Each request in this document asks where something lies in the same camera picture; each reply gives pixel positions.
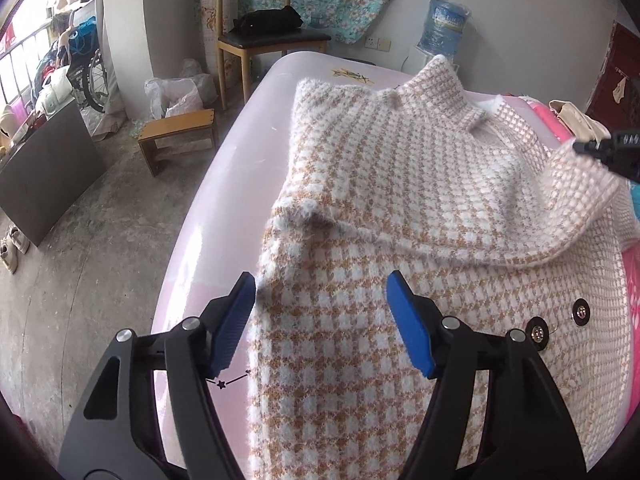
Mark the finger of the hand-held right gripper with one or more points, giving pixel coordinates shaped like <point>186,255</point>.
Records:
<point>607,150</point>

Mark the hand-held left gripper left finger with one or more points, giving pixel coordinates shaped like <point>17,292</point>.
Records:
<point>232,325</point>

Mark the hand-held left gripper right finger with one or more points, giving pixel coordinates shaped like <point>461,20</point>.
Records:
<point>410,320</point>

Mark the beige white houndstooth coat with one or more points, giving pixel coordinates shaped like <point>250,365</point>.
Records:
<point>400,185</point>

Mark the beige garment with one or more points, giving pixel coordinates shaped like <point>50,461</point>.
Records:
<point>580,120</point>

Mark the small beige hanging cloth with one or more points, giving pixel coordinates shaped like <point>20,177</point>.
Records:
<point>620,89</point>

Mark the dark red door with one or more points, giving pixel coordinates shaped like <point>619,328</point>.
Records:
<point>620,60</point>

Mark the blue water bottle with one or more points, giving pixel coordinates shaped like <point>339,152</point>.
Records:
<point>442,27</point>

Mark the small wooden stool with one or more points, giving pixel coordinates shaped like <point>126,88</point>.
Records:
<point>175,127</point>

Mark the white water dispenser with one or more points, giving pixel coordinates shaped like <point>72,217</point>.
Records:
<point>415,57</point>

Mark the white plastic bag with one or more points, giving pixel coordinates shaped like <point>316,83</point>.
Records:
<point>172,95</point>

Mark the dark grey board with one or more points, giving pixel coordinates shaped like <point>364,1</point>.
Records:
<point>45,175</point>

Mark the wooden chair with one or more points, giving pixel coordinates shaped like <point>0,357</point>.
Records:
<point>225,47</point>

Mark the wheelchair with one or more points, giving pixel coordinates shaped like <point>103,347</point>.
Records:
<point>95,80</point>

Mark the teal floral cloth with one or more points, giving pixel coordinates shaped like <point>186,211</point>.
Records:
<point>350,0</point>

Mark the black bag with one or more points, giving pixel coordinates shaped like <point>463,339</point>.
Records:
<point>267,21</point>

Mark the metal window railing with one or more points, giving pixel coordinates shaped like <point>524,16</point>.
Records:
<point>20,60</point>

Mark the white wall socket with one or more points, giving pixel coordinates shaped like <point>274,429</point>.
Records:
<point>377,43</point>

